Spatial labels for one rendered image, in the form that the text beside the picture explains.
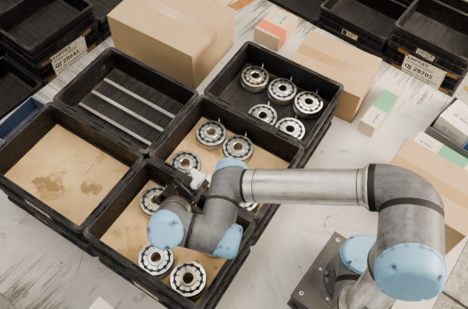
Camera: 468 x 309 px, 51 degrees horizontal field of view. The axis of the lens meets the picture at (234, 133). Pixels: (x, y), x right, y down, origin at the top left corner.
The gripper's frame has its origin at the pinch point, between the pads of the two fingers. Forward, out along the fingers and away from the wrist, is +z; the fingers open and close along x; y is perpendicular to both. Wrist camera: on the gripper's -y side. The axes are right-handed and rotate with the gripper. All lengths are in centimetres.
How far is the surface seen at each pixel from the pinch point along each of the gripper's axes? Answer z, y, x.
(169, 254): 4.6, -7.3, 19.3
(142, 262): 2.6, -2.9, 25.5
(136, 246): 8.5, 1.0, 25.7
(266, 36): 81, 16, -48
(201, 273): 1.5, -17.2, 16.0
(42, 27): 114, 102, 21
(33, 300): 8, 13, 60
